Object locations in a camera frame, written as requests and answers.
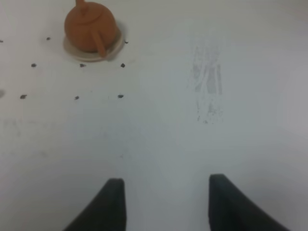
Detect cream teapot coaster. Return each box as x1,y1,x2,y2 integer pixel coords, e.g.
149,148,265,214
63,30,124,63

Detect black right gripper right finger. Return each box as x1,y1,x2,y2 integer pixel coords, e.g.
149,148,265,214
208,174,287,231

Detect brown clay teapot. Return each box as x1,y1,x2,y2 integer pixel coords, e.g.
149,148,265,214
64,0,119,57

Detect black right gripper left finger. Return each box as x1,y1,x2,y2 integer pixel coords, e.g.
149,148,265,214
65,179,127,231

